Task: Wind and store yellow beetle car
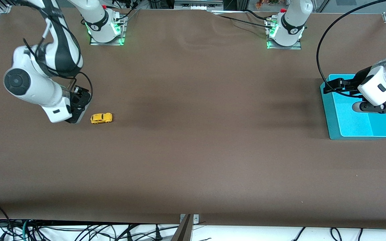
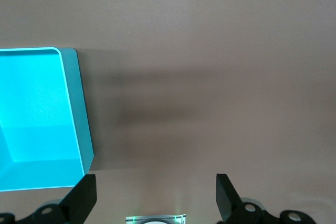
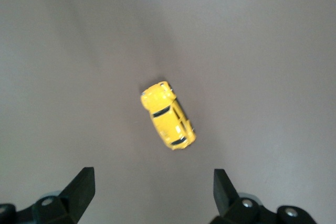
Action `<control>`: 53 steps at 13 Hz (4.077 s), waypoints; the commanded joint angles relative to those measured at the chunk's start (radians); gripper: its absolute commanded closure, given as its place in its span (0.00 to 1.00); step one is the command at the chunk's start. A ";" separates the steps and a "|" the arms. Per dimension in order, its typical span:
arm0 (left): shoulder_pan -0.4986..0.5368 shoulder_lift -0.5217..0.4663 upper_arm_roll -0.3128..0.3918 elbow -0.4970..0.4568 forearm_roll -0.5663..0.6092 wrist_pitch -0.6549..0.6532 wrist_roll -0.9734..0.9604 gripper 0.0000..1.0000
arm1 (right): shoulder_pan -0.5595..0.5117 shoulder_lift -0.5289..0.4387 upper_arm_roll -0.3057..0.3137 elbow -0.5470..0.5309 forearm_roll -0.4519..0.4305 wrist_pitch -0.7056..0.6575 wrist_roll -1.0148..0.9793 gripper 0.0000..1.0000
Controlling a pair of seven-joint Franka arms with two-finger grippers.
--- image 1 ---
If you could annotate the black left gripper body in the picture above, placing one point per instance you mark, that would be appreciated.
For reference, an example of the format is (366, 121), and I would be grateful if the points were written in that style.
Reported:
(358, 79)

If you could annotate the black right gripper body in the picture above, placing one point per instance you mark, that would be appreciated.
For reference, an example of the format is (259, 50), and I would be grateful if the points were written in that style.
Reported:
(80, 99)

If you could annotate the yellow toy beetle car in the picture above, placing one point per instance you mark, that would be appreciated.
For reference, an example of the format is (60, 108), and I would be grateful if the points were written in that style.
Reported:
(101, 117)

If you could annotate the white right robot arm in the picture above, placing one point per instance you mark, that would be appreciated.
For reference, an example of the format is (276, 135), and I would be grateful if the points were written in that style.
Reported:
(28, 85)

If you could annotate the teal plastic bin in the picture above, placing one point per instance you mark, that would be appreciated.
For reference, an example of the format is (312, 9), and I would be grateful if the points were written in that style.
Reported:
(350, 124)

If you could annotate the dark metal bar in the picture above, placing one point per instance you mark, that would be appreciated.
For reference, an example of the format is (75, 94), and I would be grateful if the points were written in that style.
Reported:
(183, 231)

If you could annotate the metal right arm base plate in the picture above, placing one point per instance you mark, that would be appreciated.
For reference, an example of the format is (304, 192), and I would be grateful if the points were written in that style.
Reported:
(107, 41)

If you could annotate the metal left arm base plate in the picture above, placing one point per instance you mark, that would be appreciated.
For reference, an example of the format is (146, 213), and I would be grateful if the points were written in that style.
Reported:
(284, 47)

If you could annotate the aluminium frame rail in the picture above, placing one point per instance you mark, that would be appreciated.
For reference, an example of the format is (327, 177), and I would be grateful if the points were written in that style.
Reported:
(198, 4)

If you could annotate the small metal table bracket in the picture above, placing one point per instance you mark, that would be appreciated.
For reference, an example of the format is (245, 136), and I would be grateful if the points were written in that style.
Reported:
(195, 218)

